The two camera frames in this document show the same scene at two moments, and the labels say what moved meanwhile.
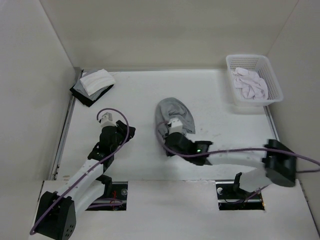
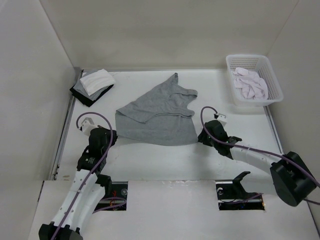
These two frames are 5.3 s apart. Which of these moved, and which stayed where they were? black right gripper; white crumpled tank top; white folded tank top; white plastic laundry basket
Moved: black right gripper
Stayed: white folded tank top; white crumpled tank top; white plastic laundry basket
